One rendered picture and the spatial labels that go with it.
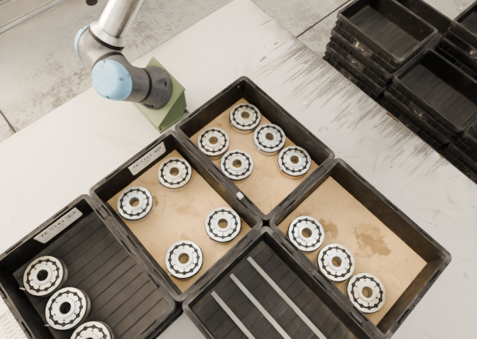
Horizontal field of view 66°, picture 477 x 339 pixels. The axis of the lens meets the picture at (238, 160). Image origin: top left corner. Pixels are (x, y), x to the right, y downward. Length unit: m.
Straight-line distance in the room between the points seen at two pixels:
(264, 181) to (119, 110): 0.64
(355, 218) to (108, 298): 0.73
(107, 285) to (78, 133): 0.60
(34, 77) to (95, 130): 1.27
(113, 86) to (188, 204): 0.42
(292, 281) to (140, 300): 0.42
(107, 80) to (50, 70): 1.50
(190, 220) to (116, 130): 0.50
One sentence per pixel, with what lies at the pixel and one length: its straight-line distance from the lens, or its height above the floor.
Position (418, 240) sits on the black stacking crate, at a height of 0.89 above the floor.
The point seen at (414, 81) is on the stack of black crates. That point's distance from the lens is 2.13.
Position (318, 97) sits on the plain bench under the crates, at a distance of 1.49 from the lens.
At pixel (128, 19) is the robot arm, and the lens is 1.22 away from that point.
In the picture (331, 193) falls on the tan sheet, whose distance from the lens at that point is 1.16.
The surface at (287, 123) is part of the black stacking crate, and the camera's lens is 1.17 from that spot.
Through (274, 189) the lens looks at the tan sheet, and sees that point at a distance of 1.13.
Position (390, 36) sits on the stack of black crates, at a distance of 2.12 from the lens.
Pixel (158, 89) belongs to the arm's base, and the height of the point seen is 0.88.
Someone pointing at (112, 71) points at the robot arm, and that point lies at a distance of 1.17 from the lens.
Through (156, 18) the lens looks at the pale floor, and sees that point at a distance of 2.77.
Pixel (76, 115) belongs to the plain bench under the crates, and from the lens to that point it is 1.50.
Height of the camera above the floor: 1.88
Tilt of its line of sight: 65 degrees down
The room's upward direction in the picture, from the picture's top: 4 degrees clockwise
